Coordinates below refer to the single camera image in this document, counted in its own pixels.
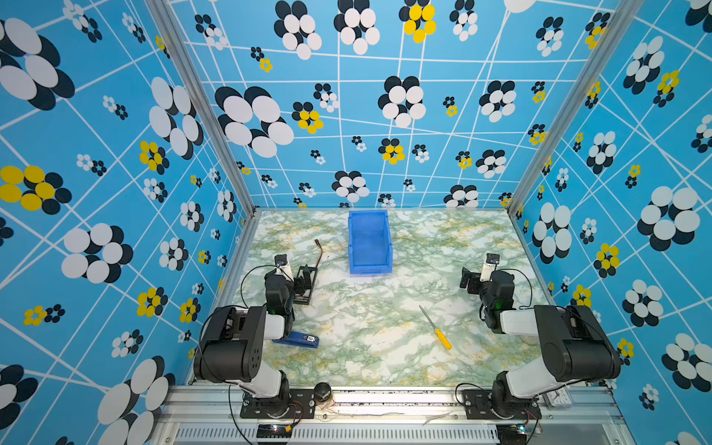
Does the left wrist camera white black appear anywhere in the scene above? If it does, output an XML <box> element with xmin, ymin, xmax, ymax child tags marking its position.
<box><xmin>274</xmin><ymin>254</ymin><xmax>294</xmax><ymax>281</ymax></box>

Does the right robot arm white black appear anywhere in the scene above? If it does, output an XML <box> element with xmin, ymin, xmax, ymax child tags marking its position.
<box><xmin>460</xmin><ymin>268</ymin><xmax>621</xmax><ymax>416</ymax></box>

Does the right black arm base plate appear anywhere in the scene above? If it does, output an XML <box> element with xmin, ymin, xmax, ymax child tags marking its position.
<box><xmin>457</xmin><ymin>388</ymin><xmax>541</xmax><ymax>423</ymax></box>

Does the left green circuit board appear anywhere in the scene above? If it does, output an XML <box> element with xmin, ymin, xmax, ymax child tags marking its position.
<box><xmin>257</xmin><ymin>425</ymin><xmax>293</xmax><ymax>439</ymax></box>

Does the brown bent hex key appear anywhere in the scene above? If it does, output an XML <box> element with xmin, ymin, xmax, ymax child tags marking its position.
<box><xmin>313</xmin><ymin>239</ymin><xmax>324</xmax><ymax>270</ymax></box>

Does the blue black stapler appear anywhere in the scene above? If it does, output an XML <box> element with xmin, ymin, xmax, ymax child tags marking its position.
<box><xmin>273</xmin><ymin>332</ymin><xmax>320</xmax><ymax>349</ymax></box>

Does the right green circuit board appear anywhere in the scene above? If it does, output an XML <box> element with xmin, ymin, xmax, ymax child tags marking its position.
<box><xmin>497</xmin><ymin>426</ymin><xmax>530</xmax><ymax>445</ymax></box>

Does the green circuit board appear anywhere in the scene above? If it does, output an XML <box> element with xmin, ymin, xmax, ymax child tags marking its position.
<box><xmin>497</xmin><ymin>426</ymin><xmax>530</xmax><ymax>445</ymax></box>
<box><xmin>257</xmin><ymin>425</ymin><xmax>293</xmax><ymax>439</ymax></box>

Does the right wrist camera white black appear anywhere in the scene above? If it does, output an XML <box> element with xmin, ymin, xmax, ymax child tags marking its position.
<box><xmin>480</xmin><ymin>253</ymin><xmax>501</xmax><ymax>282</ymax></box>

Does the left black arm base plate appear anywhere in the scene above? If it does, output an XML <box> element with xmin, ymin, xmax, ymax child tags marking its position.
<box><xmin>239</xmin><ymin>389</ymin><xmax>316</xmax><ymax>420</ymax></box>

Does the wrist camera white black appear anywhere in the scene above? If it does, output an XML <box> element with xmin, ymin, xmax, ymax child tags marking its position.
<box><xmin>274</xmin><ymin>254</ymin><xmax>294</xmax><ymax>281</ymax></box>
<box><xmin>480</xmin><ymin>253</ymin><xmax>501</xmax><ymax>282</ymax></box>

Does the yellow handled screwdriver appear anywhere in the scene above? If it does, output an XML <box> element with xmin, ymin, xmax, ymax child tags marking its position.
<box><xmin>420</xmin><ymin>306</ymin><xmax>452</xmax><ymax>350</ymax></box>

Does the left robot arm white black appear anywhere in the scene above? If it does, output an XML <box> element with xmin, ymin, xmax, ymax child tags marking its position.
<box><xmin>194</xmin><ymin>266</ymin><xmax>319</xmax><ymax>406</ymax></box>

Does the blue plastic bin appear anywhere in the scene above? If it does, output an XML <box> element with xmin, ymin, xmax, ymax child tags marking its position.
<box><xmin>348</xmin><ymin>210</ymin><xmax>393</xmax><ymax>276</ymax></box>

